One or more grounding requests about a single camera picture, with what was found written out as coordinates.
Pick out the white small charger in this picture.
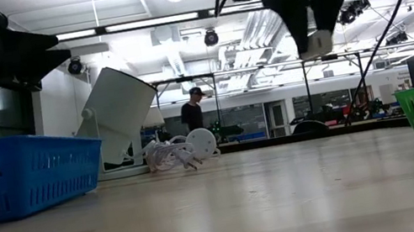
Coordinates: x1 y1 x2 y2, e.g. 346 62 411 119
296 28 337 63

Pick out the black track light cluster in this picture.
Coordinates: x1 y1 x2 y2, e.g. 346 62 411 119
334 0 374 28

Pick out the black ceiling spotlight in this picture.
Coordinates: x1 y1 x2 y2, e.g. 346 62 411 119
201 27 221 49
65 55 86 77

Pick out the black overhead light bar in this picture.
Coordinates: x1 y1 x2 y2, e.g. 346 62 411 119
54 0 330 49

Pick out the glass door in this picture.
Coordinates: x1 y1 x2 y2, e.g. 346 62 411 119
263 98 293 139

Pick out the dark lab equipment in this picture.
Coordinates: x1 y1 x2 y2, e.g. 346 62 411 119
287 93 399 136

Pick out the blue plastic basket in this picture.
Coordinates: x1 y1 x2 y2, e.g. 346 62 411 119
0 119 113 224

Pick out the white lampshade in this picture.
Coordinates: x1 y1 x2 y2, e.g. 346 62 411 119
140 105 167 129

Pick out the person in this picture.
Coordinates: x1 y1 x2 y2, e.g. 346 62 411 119
175 85 213 134

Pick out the black aluminium table frame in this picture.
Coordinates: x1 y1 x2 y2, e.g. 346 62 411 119
215 111 411 160

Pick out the black scaffold frame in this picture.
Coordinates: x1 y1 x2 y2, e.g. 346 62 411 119
149 45 373 150

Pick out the white lamp cord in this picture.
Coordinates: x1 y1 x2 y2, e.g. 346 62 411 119
138 130 205 180

